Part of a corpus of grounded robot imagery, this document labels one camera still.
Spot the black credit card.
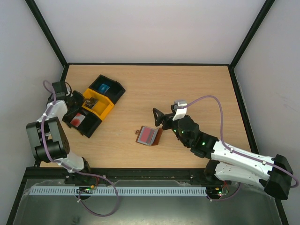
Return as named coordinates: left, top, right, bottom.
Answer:
left=85, top=97, right=98, bottom=109

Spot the brown leather card holder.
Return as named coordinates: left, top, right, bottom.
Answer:
left=135, top=126, right=163, bottom=146

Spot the red credit card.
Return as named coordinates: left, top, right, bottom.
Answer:
left=139, top=127, right=154, bottom=143

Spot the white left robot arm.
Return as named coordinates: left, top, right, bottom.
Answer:
left=26, top=80, right=91, bottom=184

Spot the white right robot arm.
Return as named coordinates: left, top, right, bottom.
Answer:
left=153, top=108, right=293, bottom=200

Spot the red spotted card in bin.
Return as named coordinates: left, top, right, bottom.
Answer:
left=70, top=113, right=85, bottom=127

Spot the blue card in bin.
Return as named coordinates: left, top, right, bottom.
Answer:
left=98, top=83, right=110, bottom=94

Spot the yellow storage bin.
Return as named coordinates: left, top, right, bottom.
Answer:
left=82, top=88, right=115, bottom=121

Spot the black storage bin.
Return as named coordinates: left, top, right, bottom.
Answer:
left=89, top=75, right=126, bottom=104
left=62, top=109, right=102, bottom=138

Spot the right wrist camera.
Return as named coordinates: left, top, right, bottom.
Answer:
left=171, top=100, right=188, bottom=121

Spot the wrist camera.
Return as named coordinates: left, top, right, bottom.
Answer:
left=52, top=81, right=71, bottom=100
left=171, top=100, right=188, bottom=121

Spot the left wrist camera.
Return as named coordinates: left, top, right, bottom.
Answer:
left=52, top=81, right=71, bottom=100

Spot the white slotted cable duct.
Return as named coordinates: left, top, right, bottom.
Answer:
left=29, top=186, right=207, bottom=196

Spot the black enclosure frame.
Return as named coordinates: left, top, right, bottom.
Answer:
left=7, top=0, right=274, bottom=225

